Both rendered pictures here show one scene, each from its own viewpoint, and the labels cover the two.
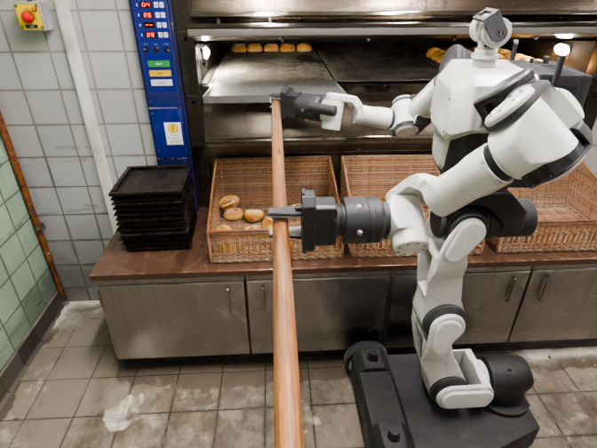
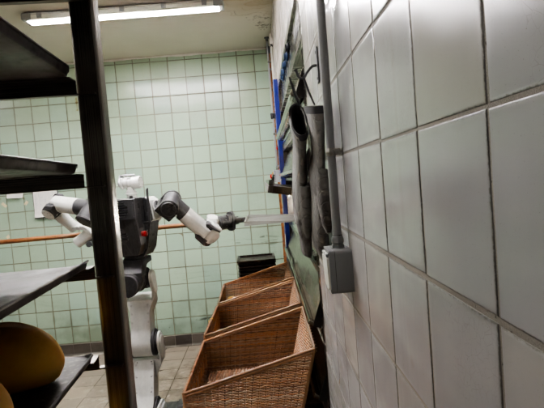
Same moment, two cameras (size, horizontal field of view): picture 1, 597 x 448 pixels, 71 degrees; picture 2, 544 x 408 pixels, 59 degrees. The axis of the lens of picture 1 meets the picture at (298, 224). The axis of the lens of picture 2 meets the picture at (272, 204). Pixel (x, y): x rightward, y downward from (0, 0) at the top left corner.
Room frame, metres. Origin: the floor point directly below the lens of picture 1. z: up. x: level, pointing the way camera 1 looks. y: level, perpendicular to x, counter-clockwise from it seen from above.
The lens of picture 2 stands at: (1.93, -2.98, 1.44)
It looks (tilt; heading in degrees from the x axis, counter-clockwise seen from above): 3 degrees down; 92
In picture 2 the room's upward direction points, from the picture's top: 5 degrees counter-clockwise
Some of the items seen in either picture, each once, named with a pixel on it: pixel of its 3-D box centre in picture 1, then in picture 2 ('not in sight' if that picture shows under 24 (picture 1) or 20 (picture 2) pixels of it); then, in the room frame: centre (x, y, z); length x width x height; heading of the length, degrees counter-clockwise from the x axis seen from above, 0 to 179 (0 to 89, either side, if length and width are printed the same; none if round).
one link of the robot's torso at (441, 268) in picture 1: (446, 271); (141, 312); (1.08, -0.47, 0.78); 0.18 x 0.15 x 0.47; 3
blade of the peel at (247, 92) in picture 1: (274, 87); (274, 217); (1.81, 0.10, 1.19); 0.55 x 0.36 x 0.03; 93
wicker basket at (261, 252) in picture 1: (274, 204); (257, 291); (1.66, 0.10, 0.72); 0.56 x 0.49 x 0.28; 94
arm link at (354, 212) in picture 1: (333, 221); not in sight; (0.69, -0.07, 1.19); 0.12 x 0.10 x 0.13; 93
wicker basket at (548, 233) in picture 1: (537, 198); (252, 362); (1.73, -1.10, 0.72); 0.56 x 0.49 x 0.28; 93
